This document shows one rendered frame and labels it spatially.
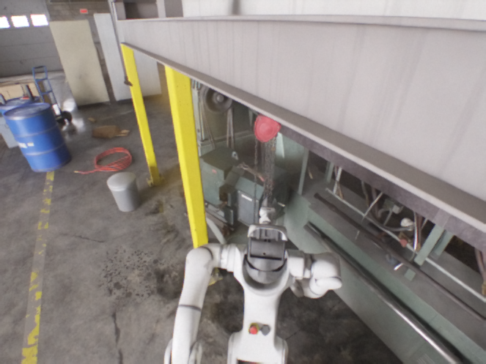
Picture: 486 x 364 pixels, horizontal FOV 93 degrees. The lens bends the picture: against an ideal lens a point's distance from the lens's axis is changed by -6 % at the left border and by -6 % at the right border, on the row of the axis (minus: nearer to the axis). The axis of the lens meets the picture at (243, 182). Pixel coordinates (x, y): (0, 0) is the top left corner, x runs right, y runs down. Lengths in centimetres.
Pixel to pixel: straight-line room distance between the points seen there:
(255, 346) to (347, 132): 78
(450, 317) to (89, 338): 230
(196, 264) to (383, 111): 70
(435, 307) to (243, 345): 115
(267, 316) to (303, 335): 116
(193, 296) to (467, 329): 142
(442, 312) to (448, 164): 143
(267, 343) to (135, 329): 138
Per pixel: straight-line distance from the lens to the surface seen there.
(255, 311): 94
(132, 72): 301
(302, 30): 57
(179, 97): 135
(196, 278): 88
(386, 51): 45
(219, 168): 197
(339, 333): 217
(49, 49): 1517
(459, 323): 181
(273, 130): 141
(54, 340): 244
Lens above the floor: 189
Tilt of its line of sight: 34 degrees down
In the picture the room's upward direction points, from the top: straight up
